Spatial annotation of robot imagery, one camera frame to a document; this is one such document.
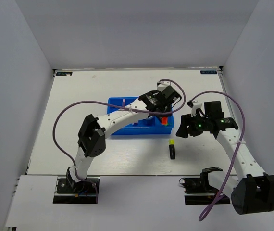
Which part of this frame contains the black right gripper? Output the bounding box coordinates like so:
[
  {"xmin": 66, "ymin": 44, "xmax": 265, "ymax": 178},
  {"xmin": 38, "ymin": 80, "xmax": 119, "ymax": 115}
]
[{"xmin": 176, "ymin": 112, "xmax": 211, "ymax": 138}]

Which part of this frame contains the orange capped black highlighter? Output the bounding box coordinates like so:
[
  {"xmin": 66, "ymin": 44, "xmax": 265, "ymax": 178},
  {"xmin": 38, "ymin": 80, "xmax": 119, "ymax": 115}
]
[{"xmin": 161, "ymin": 117, "xmax": 168, "ymax": 126}]

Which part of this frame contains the yellow capped black highlighter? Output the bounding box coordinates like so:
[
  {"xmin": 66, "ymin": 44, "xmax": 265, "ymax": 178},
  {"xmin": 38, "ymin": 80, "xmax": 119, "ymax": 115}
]
[{"xmin": 169, "ymin": 139, "xmax": 175, "ymax": 160}]

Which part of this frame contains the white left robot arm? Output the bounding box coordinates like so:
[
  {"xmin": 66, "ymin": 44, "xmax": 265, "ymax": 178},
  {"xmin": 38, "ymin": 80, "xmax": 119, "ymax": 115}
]
[{"xmin": 66, "ymin": 85, "xmax": 182, "ymax": 193}]

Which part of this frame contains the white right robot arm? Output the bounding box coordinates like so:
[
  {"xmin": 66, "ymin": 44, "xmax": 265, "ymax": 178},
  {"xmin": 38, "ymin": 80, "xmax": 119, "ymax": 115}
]
[{"xmin": 176, "ymin": 101, "xmax": 274, "ymax": 215}]

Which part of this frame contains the blue plastic divided tray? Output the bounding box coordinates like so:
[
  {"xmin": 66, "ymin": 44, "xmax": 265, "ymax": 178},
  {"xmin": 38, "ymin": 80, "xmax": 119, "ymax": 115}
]
[{"xmin": 108, "ymin": 97, "xmax": 174, "ymax": 135}]

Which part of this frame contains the right corner label sticker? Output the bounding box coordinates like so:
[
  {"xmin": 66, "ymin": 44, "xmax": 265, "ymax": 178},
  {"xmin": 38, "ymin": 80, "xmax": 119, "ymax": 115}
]
[{"xmin": 200, "ymin": 70, "xmax": 217, "ymax": 75}]

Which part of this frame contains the corner label sticker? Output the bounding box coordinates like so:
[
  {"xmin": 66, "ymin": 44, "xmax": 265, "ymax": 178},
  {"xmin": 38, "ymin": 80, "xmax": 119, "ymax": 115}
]
[
  {"xmin": 56, "ymin": 72, "xmax": 73, "ymax": 76},
  {"xmin": 200, "ymin": 70, "xmax": 217, "ymax": 75}
]

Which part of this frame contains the left corner label sticker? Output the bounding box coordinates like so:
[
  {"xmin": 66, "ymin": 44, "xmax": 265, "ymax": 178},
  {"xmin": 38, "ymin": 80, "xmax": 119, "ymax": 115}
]
[{"xmin": 56, "ymin": 72, "xmax": 73, "ymax": 76}]

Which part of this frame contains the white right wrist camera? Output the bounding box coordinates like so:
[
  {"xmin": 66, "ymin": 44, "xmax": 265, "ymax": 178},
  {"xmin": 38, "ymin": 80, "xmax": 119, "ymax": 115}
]
[{"xmin": 187, "ymin": 100, "xmax": 202, "ymax": 117}]

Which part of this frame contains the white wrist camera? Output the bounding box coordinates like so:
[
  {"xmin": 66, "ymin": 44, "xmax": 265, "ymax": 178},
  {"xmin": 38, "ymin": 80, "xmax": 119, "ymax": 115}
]
[
  {"xmin": 157, "ymin": 81, "xmax": 171, "ymax": 92},
  {"xmin": 187, "ymin": 100, "xmax": 202, "ymax": 117}
]

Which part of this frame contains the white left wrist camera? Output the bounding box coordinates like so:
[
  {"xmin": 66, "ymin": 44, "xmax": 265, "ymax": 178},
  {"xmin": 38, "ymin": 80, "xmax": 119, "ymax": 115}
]
[{"xmin": 157, "ymin": 81, "xmax": 171, "ymax": 92}]

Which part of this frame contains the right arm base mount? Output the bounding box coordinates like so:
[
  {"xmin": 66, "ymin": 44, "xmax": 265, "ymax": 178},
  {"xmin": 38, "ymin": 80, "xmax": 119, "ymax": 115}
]
[{"xmin": 179, "ymin": 177, "xmax": 218, "ymax": 205}]

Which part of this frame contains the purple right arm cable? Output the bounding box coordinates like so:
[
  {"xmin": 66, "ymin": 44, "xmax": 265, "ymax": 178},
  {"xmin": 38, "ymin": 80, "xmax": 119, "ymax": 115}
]
[{"xmin": 187, "ymin": 90, "xmax": 246, "ymax": 222}]

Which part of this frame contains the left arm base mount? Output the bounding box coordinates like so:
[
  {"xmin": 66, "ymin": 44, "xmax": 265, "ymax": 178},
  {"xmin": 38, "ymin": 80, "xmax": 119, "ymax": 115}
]
[{"xmin": 53, "ymin": 178, "xmax": 100, "ymax": 205}]

